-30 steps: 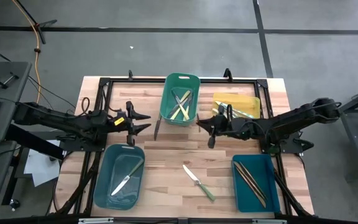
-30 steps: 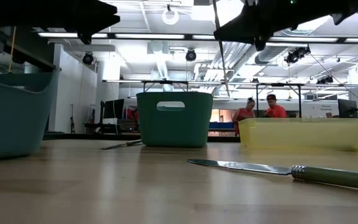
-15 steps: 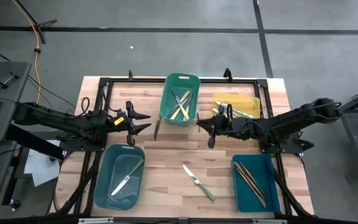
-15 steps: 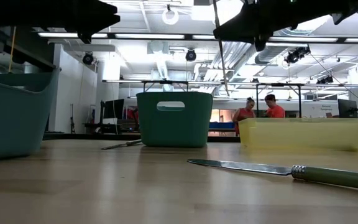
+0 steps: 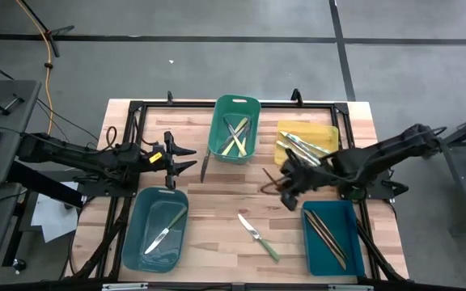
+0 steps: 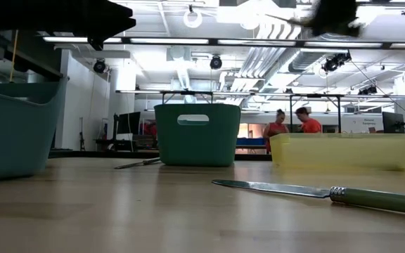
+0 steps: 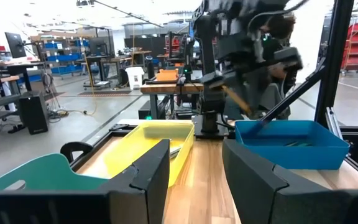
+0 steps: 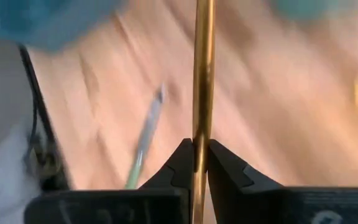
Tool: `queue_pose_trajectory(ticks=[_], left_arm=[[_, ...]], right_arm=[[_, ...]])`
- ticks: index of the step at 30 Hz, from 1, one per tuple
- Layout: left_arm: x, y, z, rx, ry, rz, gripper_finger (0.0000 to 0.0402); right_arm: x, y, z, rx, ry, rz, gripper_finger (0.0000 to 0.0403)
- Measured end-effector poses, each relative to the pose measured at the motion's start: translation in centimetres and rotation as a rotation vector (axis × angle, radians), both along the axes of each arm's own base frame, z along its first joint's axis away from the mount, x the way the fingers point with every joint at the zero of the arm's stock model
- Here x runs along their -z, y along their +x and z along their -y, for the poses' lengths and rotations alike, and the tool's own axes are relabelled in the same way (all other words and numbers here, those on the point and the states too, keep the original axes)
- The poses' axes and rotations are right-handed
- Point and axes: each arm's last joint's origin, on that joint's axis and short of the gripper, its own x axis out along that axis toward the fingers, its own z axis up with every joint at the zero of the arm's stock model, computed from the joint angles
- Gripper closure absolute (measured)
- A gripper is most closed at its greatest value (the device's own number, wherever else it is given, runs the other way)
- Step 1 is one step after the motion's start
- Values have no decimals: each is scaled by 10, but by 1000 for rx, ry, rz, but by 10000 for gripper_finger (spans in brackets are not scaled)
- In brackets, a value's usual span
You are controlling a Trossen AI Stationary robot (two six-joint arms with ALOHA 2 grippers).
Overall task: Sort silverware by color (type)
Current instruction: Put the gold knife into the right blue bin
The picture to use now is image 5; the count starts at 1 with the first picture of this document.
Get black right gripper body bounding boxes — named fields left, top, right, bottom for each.
left=280, top=150, right=336, bottom=212

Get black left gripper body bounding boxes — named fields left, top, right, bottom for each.
left=137, top=130, right=176, bottom=191

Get green handled cutlery piece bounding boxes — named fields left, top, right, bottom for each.
left=143, top=206, right=189, bottom=255
left=199, top=147, right=212, bottom=183

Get silver cutlery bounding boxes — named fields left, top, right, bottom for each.
left=293, top=135, right=332, bottom=155

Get teal patterned handle cutlery piece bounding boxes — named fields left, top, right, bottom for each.
left=280, top=131, right=322, bottom=166
left=276, top=141, right=313, bottom=166

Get cream handled cutlery piece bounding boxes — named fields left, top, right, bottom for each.
left=222, top=118, right=243, bottom=147
left=240, top=118, right=254, bottom=157
left=231, top=134, right=248, bottom=159
left=220, top=116, right=249, bottom=158

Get green handled table knife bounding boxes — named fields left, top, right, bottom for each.
left=237, top=213, right=282, bottom=263

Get yellow translucent plastic tray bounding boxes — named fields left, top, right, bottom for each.
left=273, top=119, right=341, bottom=167

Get green plastic bin with slot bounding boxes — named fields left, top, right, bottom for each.
left=207, top=94, right=262, bottom=166

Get blue rectangular plastic bin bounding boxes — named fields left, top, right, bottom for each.
left=301, top=200, right=366, bottom=278

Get large teal plastic bin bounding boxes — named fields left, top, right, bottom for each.
left=121, top=186, right=189, bottom=272

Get black support beam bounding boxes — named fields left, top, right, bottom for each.
left=6, top=161, right=85, bottom=209

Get white paper sheets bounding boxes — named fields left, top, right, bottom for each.
left=30, top=181, right=81, bottom=243

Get black tripod stand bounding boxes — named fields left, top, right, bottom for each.
left=16, top=0, right=76, bottom=58

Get black round caster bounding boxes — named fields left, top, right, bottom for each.
left=12, top=258, right=28, bottom=275

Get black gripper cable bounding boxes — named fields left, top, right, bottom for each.
left=105, top=125, right=118, bottom=151

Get black aluminium rig frame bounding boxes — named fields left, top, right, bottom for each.
left=65, top=99, right=410, bottom=284

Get silver metal bracket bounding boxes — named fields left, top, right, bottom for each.
left=328, top=284, right=375, bottom=291
left=101, top=282, right=149, bottom=291

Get orange extension cable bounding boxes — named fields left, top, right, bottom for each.
left=14, top=0, right=55, bottom=137

